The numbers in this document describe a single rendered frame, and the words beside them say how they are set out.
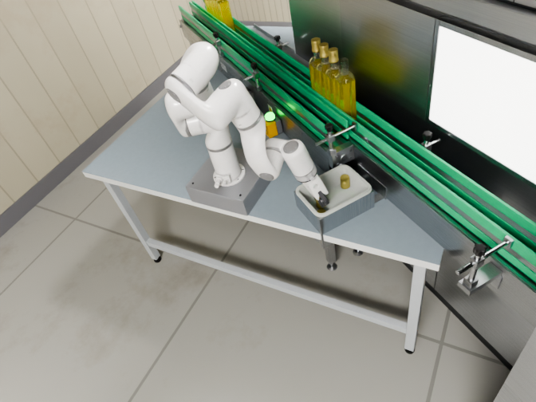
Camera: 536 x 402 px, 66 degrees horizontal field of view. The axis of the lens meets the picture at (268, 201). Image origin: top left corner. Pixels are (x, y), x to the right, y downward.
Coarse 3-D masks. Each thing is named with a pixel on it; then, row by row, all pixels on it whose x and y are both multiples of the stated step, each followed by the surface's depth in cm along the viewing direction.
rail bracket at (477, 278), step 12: (504, 240) 103; (480, 252) 96; (492, 252) 101; (468, 264) 99; (480, 264) 99; (492, 264) 109; (468, 276) 105; (480, 276) 108; (492, 276) 107; (468, 288) 106; (480, 288) 107
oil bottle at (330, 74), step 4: (328, 68) 151; (328, 72) 150; (332, 72) 149; (336, 72) 149; (328, 76) 151; (332, 76) 149; (328, 80) 152; (332, 80) 150; (328, 84) 154; (332, 84) 151; (328, 88) 155; (332, 88) 152; (328, 92) 157; (332, 92) 154; (328, 96) 158; (332, 96) 155; (332, 100) 157; (336, 100) 156; (336, 104) 157
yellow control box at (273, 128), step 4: (276, 116) 182; (276, 120) 180; (280, 120) 180; (268, 124) 179; (272, 124) 179; (276, 124) 181; (280, 124) 181; (268, 128) 180; (272, 128) 181; (276, 128) 182; (280, 128) 183; (268, 132) 181; (272, 132) 182; (276, 132) 183; (280, 132) 184; (268, 136) 184; (272, 136) 183
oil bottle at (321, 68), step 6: (318, 66) 154; (324, 66) 152; (318, 72) 156; (324, 72) 153; (318, 78) 158; (324, 78) 155; (318, 84) 160; (324, 84) 156; (318, 90) 163; (324, 90) 159; (324, 96) 161
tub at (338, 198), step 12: (336, 168) 149; (348, 168) 148; (324, 180) 149; (336, 180) 152; (360, 180) 144; (300, 192) 147; (336, 192) 151; (348, 192) 150; (360, 192) 147; (312, 204) 149; (336, 204) 147; (348, 204) 137; (324, 216) 135
